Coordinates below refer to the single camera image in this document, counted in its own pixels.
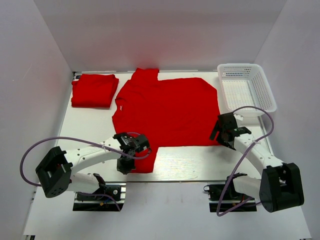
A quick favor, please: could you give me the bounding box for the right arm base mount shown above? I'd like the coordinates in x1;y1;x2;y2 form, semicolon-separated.
203;183;257;213

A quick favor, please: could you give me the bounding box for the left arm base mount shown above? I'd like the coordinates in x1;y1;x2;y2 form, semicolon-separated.
72;183;127;212

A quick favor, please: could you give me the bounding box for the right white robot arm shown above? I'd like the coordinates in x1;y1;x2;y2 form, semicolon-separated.
210;112;305;213

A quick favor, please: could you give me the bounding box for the red t shirt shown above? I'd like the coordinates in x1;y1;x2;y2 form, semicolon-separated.
71;74;119;109
112;68;220;174

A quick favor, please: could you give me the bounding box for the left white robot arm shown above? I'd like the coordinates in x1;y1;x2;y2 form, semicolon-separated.
35;132;152;200

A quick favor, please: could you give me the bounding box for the white plastic basket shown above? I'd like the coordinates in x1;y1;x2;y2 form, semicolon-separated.
217;63;277;118

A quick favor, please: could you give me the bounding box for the folded red t shirt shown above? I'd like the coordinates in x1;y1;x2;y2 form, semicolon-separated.
71;74;119;109

